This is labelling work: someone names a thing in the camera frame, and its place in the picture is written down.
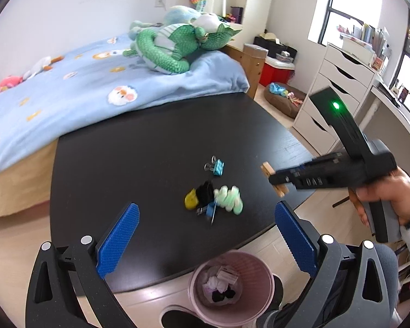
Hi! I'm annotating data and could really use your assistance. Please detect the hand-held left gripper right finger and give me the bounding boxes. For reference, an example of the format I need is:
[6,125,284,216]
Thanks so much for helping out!
[274,201,393,328]

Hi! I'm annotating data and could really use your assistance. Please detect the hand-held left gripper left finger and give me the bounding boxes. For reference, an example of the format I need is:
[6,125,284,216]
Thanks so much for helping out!
[25,203,140,328]

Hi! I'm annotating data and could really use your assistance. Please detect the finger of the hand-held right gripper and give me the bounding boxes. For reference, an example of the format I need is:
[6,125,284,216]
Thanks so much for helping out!
[269,167,298,188]
[295,155,345,174]

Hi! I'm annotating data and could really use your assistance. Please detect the wooden clothespin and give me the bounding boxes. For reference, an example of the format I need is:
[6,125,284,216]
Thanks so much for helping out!
[260,162,290,198]

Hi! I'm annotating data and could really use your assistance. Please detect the pink trash bin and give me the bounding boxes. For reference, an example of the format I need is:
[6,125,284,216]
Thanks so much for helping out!
[188,250,274,328]

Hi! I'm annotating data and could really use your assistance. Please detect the green fluffy scrunchie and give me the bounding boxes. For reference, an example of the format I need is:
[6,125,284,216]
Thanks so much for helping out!
[213,185,245,216]

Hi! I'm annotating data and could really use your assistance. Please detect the teal binder clip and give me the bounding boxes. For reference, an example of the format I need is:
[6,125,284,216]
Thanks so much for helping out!
[204,156,225,177]

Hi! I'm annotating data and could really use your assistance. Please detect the pink card packet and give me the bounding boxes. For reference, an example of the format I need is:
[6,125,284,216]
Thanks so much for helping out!
[216,266,241,284]

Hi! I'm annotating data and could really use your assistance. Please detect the small black sock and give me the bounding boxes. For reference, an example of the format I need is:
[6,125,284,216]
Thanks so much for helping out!
[196,181,215,207]

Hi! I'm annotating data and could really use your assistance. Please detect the blue binder clip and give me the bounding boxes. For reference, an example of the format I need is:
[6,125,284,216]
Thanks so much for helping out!
[196,202,219,226]

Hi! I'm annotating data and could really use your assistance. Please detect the large black sock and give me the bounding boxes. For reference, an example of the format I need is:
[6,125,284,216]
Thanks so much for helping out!
[212,287,236,304]

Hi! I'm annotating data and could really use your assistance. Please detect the white sock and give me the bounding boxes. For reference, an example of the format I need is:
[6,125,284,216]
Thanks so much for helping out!
[205,268,228,291]

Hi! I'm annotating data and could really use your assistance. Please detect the person's right hand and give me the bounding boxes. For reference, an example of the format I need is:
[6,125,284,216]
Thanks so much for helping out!
[348,167,410,228]

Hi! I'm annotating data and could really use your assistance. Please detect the white drawer cabinet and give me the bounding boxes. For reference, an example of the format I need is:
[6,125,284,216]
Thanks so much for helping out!
[292,42,378,154]

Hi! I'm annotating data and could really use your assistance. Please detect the brown pet bed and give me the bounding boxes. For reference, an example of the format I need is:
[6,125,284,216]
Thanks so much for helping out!
[264,83,308,118]

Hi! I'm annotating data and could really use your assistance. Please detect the black low table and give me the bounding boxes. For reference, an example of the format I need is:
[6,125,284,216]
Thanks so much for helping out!
[49,92,315,294]

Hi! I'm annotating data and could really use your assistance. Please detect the red cooler box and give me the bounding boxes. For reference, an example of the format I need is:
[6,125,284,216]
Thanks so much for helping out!
[260,57,294,86]

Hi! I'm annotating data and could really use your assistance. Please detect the row of books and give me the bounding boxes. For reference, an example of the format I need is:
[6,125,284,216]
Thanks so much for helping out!
[338,23,393,72]

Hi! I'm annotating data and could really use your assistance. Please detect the wooden bed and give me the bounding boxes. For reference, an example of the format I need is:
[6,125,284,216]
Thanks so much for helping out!
[0,43,269,228]

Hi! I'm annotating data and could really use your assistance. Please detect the black storage box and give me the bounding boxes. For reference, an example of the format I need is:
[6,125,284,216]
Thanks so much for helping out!
[253,36,298,63]

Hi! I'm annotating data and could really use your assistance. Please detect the black framed window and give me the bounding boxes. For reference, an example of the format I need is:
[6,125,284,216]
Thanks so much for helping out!
[307,0,410,103]

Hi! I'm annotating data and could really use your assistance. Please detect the blue printed blanket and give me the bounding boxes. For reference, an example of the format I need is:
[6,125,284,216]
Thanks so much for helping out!
[0,32,250,183]

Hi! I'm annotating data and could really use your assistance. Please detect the green dragon plush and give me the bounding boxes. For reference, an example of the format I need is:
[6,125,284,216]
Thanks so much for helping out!
[122,14,242,75]

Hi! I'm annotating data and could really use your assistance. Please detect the white duck plush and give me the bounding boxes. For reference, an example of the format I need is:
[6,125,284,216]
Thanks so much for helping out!
[22,55,65,80]

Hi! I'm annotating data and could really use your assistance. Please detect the pink plush toy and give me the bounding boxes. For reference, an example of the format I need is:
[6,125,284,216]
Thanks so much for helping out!
[0,75,24,95]

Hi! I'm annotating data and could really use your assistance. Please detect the light blue plush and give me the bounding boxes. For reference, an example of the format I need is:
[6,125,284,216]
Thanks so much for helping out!
[129,5,204,40]

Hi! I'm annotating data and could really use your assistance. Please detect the white wall shelf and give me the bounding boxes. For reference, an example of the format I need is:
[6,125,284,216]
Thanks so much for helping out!
[213,0,274,42]

